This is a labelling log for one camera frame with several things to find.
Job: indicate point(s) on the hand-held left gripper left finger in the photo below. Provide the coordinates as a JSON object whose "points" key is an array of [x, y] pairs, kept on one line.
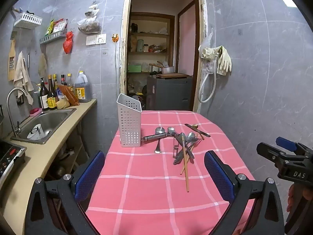
{"points": [[89, 173]]}

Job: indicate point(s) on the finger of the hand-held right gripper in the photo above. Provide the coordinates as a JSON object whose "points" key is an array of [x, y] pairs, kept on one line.
{"points": [[267, 149], [286, 143]]}

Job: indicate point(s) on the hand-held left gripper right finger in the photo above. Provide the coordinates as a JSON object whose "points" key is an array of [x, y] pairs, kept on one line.
{"points": [[218, 176]]}

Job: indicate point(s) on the wooden chopstick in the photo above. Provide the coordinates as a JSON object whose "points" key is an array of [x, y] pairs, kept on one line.
{"points": [[186, 176], [183, 169]]}

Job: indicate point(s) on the steel fork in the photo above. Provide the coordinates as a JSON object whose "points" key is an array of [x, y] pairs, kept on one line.
{"points": [[178, 159]]}

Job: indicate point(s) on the grey metal utensil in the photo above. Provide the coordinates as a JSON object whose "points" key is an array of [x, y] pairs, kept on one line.
{"points": [[201, 133]]}

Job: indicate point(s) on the gold spoon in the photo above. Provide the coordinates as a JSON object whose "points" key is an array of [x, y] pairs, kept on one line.
{"points": [[195, 126]]}

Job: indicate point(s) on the white perforated utensil holder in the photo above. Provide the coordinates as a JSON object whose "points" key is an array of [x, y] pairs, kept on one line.
{"points": [[129, 124]]}

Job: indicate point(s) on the person's right hand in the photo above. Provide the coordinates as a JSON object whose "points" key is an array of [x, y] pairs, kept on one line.
{"points": [[292, 197]]}

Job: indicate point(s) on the pink checked tablecloth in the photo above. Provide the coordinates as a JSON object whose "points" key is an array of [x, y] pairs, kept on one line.
{"points": [[146, 188]]}

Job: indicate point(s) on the beige kitchen counter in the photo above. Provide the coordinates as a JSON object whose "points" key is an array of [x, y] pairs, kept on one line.
{"points": [[31, 156]]}

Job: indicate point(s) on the steel sink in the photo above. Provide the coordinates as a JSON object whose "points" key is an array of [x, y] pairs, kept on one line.
{"points": [[51, 120]]}

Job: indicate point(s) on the white bowl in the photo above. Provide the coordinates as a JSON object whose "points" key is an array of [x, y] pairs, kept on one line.
{"points": [[35, 132]]}

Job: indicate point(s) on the orange snack bag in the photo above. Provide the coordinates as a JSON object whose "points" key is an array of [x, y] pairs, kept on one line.
{"points": [[69, 95]]}

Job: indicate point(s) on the pink soap dish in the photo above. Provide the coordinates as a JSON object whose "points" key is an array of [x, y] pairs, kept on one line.
{"points": [[36, 112]]}

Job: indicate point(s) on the black induction cooker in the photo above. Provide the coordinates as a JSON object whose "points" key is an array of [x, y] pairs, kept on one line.
{"points": [[9, 154]]}

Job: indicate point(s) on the large oil jug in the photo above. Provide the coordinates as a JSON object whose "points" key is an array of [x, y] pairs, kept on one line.
{"points": [[82, 91]]}

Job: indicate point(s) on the dark sauce bottle yellow label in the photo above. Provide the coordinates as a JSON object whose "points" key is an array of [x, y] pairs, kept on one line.
{"points": [[51, 100]]}

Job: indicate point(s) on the dark pump bottle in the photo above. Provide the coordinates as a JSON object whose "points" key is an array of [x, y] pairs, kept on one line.
{"points": [[44, 98]]}

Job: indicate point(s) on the grey cabinet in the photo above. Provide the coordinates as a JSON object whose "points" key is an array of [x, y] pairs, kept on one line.
{"points": [[171, 93]]}

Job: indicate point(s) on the dark bottle with black cap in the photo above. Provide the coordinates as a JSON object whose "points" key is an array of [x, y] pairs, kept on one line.
{"points": [[63, 80]]}

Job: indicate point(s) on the cream rubber glove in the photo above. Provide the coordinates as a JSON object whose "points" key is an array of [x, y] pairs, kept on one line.
{"points": [[223, 61], [207, 53]]}

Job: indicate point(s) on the steel faucet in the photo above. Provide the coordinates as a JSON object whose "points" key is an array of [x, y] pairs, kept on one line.
{"points": [[11, 98]]}

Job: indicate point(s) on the wooden cutting board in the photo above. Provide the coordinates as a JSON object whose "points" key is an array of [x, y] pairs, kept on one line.
{"points": [[173, 75]]}

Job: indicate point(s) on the green box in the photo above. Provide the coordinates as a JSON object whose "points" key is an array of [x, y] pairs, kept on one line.
{"points": [[135, 68]]}

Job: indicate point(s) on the steel pot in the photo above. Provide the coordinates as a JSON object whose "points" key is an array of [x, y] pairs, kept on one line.
{"points": [[167, 69]]}

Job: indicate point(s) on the beige towel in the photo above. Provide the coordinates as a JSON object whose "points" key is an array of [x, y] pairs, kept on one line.
{"points": [[22, 76]]}

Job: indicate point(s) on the red plastic bag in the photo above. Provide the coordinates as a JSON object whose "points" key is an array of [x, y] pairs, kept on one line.
{"points": [[68, 45]]}

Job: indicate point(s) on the green canister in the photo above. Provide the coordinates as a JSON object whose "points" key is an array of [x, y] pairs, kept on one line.
{"points": [[139, 46]]}

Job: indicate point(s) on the clear plastic bag with contents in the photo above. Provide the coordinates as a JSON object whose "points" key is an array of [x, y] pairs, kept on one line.
{"points": [[89, 24]]}

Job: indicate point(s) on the row of seasoning packets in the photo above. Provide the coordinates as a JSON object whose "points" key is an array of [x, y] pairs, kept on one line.
{"points": [[57, 27]]}

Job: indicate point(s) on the wooden shelf unit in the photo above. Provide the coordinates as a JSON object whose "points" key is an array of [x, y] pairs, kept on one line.
{"points": [[149, 34]]}

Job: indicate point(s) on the wooden door frame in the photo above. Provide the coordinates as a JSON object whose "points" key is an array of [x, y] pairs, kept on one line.
{"points": [[124, 53]]}

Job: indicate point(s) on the white wall switch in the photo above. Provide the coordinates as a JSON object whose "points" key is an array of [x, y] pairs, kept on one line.
{"points": [[91, 40]]}

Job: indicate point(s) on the white wall outlet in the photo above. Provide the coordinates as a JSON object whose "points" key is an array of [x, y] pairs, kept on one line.
{"points": [[101, 39]]}

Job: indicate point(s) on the orange wall hook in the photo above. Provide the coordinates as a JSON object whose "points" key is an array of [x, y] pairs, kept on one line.
{"points": [[115, 38]]}

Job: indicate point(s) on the metal wall rack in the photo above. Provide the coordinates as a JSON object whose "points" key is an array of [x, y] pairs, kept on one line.
{"points": [[52, 36]]}

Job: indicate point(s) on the white wall basket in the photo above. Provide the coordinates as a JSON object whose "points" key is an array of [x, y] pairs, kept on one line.
{"points": [[27, 19]]}

